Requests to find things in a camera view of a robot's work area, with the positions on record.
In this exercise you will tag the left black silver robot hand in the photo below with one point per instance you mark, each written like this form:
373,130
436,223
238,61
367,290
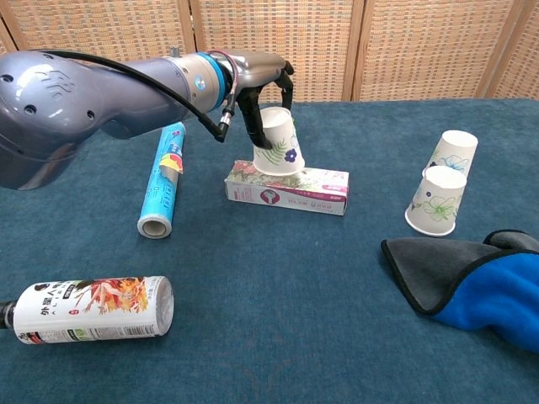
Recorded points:
257,69

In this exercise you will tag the paper cup with purple flower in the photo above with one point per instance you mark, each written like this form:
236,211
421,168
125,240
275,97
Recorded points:
280,143

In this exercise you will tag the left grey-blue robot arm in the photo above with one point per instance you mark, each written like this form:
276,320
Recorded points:
84,97

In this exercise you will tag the paper cup with blue flower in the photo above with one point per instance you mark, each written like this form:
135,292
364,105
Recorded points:
457,147

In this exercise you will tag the paper cup with green flower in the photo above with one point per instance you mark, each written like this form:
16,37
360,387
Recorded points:
438,202

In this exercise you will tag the woven wicker folding screen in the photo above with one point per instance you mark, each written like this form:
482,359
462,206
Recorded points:
295,42

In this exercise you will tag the floral cardboard box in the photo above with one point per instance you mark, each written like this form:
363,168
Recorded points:
295,193

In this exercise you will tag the blue cling wrap roll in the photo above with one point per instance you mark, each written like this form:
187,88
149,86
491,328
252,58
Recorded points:
160,189

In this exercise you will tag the teal felt table cover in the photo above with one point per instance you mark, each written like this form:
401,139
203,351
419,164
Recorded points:
269,273

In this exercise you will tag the white printed drink bottle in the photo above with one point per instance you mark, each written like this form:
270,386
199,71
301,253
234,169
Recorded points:
92,311

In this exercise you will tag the blue and grey cloth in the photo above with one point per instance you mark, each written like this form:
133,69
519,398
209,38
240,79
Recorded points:
497,294

